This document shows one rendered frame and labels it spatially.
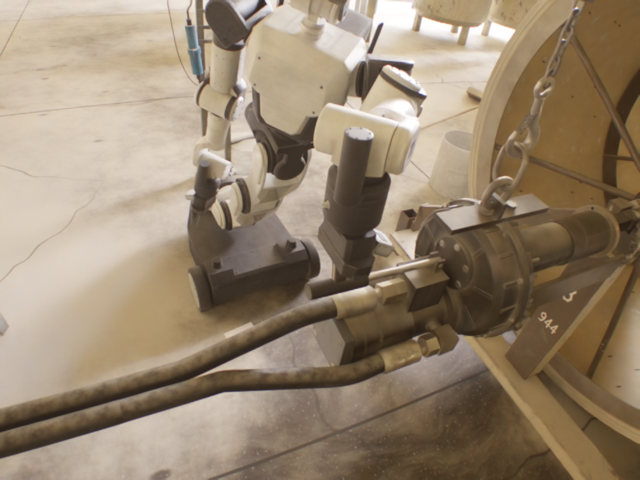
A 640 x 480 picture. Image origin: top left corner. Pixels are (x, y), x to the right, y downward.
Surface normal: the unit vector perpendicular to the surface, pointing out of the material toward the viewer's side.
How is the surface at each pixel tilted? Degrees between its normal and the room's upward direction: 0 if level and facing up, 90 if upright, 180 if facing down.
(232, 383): 39
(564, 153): 68
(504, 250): 31
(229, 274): 45
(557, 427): 0
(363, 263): 0
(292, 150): 108
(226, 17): 101
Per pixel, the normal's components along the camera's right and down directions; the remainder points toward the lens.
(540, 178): 0.40, 0.16
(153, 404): 0.33, -0.18
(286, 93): -0.37, 0.72
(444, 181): -0.63, 0.46
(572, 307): -0.91, 0.19
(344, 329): 0.11, -0.75
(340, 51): 0.25, -0.53
